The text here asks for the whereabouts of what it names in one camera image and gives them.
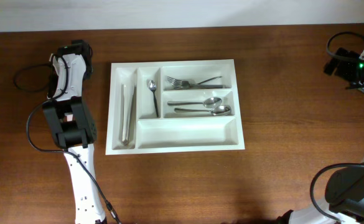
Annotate metal tweezers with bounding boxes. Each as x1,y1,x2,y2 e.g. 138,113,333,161
121,84,135,146

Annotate small teaspoon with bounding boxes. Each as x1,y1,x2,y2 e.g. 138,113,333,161
148,80,159,117

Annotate fork black handle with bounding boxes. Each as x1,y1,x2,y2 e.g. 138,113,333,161
172,75,223,90

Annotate large spoon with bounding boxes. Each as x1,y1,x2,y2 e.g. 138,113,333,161
174,105,231,116
167,97,223,108

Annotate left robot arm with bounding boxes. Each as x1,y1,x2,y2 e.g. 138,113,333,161
42,40,107,223

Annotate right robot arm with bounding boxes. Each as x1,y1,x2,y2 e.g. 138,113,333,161
276,48,364,223

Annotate white cutlery tray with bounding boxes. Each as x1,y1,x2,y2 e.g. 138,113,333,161
106,59,245,155

